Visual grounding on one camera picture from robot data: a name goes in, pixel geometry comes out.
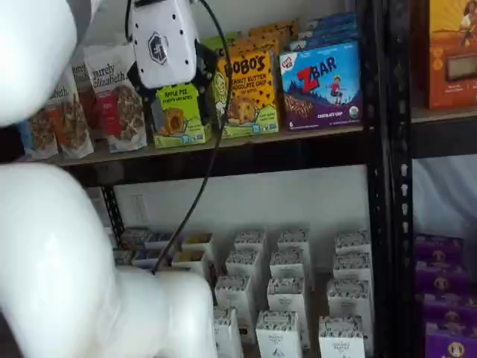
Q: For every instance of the white cartons group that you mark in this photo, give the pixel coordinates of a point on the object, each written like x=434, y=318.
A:
x=316, y=298

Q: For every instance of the white box yellow label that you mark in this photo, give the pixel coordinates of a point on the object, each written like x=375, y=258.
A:
x=192, y=261
x=197, y=242

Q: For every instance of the red label granola bag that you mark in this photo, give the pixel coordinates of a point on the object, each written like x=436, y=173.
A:
x=112, y=112

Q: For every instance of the blue Zbar snack box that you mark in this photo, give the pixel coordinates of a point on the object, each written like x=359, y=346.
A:
x=320, y=93
x=328, y=33
x=331, y=20

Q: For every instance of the large orange box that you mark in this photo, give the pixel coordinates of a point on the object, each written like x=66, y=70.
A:
x=454, y=93

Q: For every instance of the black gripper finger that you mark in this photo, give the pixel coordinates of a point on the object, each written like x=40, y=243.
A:
x=143, y=93
x=206, y=67

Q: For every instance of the purple snack box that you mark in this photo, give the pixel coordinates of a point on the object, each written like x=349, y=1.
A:
x=451, y=345
x=441, y=279
x=451, y=311
x=439, y=250

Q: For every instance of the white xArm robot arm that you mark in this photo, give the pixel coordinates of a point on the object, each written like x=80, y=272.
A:
x=56, y=261

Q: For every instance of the green label food box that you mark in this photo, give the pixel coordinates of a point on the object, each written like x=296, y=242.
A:
x=123, y=257

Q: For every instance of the wooden shelf board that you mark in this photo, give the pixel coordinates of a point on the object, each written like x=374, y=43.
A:
x=447, y=115
x=246, y=141

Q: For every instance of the white organic pantry box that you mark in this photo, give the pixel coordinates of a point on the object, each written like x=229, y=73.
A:
x=242, y=266
x=249, y=240
x=233, y=294
x=293, y=238
x=352, y=240
x=229, y=335
x=277, y=335
x=341, y=339
x=287, y=298
x=352, y=268
x=348, y=300
x=288, y=266

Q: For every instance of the green Bobo's apple pie box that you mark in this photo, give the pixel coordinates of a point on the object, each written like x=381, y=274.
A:
x=235, y=36
x=212, y=39
x=175, y=119

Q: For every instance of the white plastic sheet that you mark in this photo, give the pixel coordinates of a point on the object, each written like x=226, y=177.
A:
x=443, y=201

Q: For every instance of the yellow Bobo's peanut butter box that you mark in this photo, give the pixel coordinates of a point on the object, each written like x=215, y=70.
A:
x=275, y=26
x=268, y=36
x=253, y=97

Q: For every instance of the white box blue label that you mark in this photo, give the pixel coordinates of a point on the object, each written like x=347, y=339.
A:
x=158, y=240
x=145, y=258

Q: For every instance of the orange label granola bag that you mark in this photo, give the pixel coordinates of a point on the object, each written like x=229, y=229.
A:
x=71, y=127
x=83, y=104

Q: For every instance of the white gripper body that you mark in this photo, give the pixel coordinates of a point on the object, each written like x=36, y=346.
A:
x=164, y=44

